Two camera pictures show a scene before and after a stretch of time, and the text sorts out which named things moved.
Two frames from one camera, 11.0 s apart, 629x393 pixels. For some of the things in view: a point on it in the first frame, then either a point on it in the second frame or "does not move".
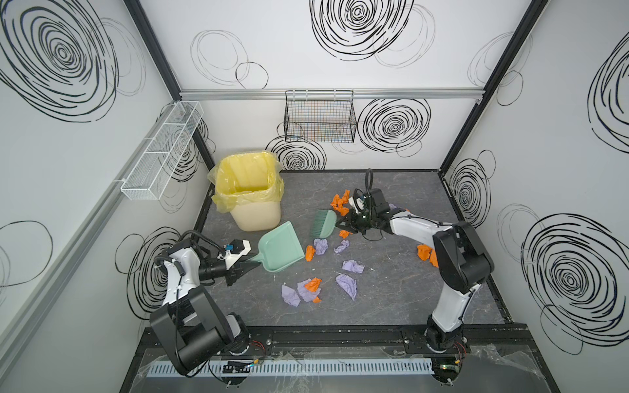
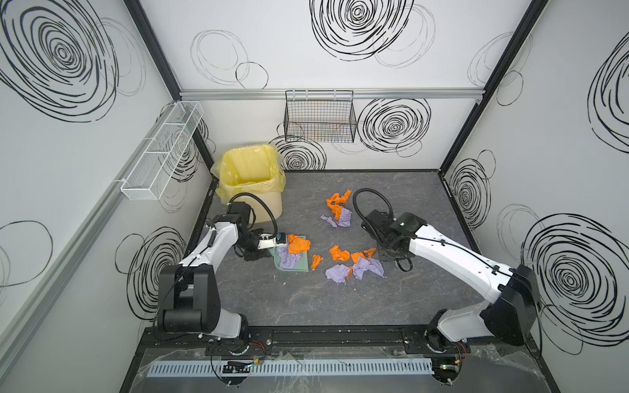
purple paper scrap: (353, 265) to (337, 273)
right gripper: (357, 217) to (376, 223)
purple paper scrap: (348, 284) to (364, 264)
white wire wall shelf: (147, 180) does not move
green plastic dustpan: (279, 248) to (300, 266)
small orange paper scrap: (309, 253) to (316, 259)
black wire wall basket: (319, 115) does not move
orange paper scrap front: (313, 285) to (337, 255)
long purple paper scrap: (320, 246) to (287, 260)
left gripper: (232, 271) to (256, 246)
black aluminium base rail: (475, 340) does not move
